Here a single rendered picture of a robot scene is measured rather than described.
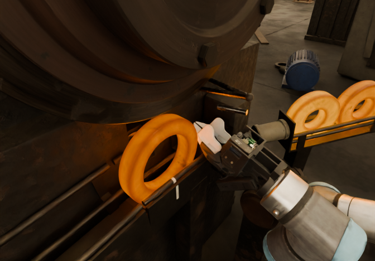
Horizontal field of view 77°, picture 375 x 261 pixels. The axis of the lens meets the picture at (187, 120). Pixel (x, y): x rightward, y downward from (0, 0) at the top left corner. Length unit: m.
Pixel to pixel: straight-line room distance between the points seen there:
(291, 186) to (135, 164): 0.28
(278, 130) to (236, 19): 0.45
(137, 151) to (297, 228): 0.31
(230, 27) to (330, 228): 0.36
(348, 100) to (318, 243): 0.43
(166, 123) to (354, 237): 0.36
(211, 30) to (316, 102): 0.50
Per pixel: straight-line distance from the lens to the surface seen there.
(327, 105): 0.75
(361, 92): 0.81
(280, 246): 0.57
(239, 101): 0.58
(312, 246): 0.51
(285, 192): 0.47
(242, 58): 0.73
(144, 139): 0.40
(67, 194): 0.46
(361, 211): 0.63
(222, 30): 0.28
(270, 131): 0.69
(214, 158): 0.50
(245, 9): 0.32
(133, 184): 0.43
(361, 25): 3.05
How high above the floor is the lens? 1.08
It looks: 34 degrees down
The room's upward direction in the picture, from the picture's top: straight up
